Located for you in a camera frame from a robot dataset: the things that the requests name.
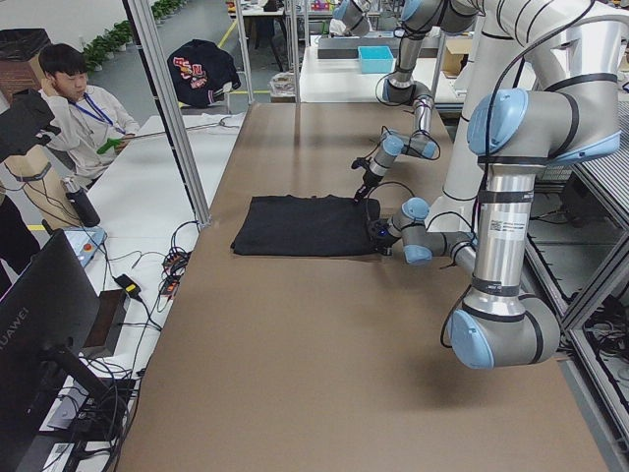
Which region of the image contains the seated man in grey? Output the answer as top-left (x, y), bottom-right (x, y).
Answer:
top-left (38, 43), bottom-right (140, 184)

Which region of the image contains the blue plastic bin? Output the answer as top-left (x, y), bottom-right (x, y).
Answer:
top-left (358, 45), bottom-right (394, 74)

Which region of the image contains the teach pendant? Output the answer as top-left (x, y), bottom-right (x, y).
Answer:
top-left (63, 226), bottom-right (106, 267)

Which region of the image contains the black jacket with patches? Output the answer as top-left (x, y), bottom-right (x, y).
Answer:
top-left (167, 39), bottom-right (241, 108)

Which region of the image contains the black graphic t-shirt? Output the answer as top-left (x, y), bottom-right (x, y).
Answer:
top-left (231, 195), bottom-right (380, 257)

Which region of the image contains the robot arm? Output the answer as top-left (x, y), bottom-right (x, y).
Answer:
top-left (382, 1), bottom-right (628, 213)
top-left (441, 72), bottom-right (620, 370)

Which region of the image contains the long reacher grabber tool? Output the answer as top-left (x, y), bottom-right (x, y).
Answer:
top-left (96, 115), bottom-right (237, 156)

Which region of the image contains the black water bottle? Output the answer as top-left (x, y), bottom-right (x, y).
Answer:
top-left (62, 177), bottom-right (100, 227)

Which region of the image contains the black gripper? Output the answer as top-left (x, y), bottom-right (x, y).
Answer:
top-left (351, 157), bottom-right (381, 205)
top-left (367, 218), bottom-right (396, 254)

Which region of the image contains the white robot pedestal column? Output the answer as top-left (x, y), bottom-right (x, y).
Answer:
top-left (426, 12), bottom-right (522, 235)

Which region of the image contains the black power adapter brick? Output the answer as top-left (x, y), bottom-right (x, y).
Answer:
top-left (114, 274), bottom-right (141, 299)

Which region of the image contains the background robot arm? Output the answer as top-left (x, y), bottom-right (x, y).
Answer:
top-left (332, 0), bottom-right (371, 36)

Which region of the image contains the black computer monitor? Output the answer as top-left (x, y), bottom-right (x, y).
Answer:
top-left (1, 230), bottom-right (107, 471)

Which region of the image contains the black mini PC box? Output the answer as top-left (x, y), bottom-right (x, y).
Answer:
top-left (83, 289), bottom-right (131, 359)

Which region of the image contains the grey orange usb hub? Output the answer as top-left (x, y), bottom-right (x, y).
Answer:
top-left (159, 277), bottom-right (180, 298)
top-left (162, 248), bottom-right (190, 273)

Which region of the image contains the aluminium frame post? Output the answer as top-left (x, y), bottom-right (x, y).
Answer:
top-left (122, 0), bottom-right (210, 228)

